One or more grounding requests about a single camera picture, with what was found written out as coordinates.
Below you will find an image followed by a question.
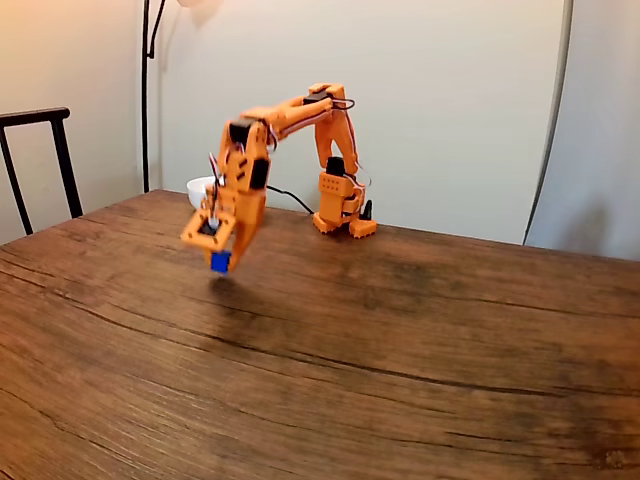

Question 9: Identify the white bowl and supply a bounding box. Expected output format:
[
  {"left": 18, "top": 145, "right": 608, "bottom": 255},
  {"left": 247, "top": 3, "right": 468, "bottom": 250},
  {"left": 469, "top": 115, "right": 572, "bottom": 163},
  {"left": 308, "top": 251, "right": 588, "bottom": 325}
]
[{"left": 186, "top": 175, "right": 217, "bottom": 209}]

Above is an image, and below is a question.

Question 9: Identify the black floor lamp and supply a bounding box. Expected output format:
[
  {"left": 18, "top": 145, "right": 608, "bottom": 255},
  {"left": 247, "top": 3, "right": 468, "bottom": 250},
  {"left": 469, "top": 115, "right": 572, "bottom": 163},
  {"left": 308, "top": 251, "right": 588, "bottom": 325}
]
[{"left": 141, "top": 0, "right": 224, "bottom": 194}]

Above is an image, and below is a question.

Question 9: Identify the black chair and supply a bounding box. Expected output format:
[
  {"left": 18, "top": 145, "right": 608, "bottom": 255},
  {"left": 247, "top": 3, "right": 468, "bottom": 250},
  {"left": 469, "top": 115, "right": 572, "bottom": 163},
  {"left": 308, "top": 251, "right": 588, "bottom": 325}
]
[{"left": 0, "top": 106, "right": 84, "bottom": 236}]

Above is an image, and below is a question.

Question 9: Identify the grey curved pole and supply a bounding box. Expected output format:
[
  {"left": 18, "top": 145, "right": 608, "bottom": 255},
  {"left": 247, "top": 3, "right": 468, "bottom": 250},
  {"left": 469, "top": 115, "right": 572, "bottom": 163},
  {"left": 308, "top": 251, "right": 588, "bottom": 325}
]
[{"left": 522, "top": 0, "right": 576, "bottom": 246}]

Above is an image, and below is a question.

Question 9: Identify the orange gripper camera mount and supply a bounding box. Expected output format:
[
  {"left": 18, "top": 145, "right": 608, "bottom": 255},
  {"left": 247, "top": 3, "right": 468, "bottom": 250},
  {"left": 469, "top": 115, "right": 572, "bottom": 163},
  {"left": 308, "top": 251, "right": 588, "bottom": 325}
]
[{"left": 180, "top": 206, "right": 237, "bottom": 251}]

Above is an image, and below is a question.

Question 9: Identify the black cable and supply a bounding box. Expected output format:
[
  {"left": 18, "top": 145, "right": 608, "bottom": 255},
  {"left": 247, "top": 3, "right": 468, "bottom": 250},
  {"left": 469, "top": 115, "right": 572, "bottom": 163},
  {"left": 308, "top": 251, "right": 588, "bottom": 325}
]
[{"left": 266, "top": 185, "right": 316, "bottom": 216}]

